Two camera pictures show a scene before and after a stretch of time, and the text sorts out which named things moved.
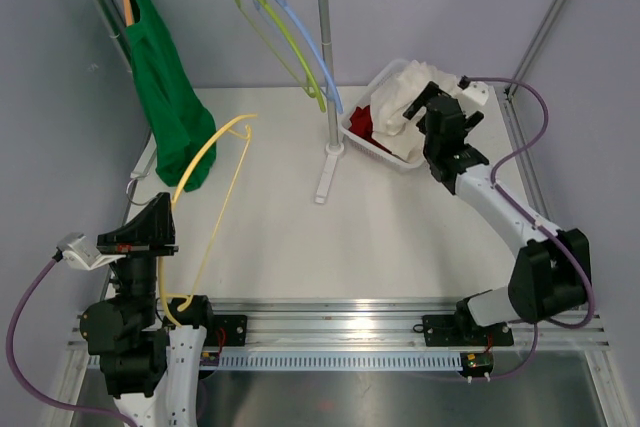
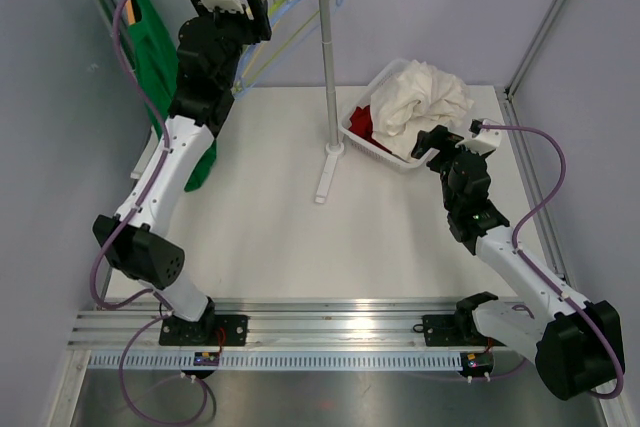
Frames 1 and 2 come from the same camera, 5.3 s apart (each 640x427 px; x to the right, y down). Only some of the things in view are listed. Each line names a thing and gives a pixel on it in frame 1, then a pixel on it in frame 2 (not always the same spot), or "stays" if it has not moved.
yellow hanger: [233, 128] → [267, 29]
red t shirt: [361, 123] stays
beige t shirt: [388, 124] stays
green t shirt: [181, 119] stays
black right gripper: [422, 101] → [440, 139]
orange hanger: [127, 2] stays
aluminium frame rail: [394, 324] stays
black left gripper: [145, 234] → [257, 10]
